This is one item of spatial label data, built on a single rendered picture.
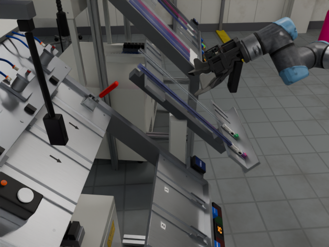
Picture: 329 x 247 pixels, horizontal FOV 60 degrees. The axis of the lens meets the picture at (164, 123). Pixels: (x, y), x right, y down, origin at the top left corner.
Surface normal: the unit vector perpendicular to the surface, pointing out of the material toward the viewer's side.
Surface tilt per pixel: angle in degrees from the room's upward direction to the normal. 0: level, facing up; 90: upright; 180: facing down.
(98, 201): 0
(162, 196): 43
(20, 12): 90
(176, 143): 90
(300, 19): 90
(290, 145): 0
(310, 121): 0
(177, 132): 90
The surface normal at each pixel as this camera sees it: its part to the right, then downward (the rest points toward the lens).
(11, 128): 0.69, -0.55
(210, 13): 0.07, 0.59
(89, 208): 0.00, -0.81
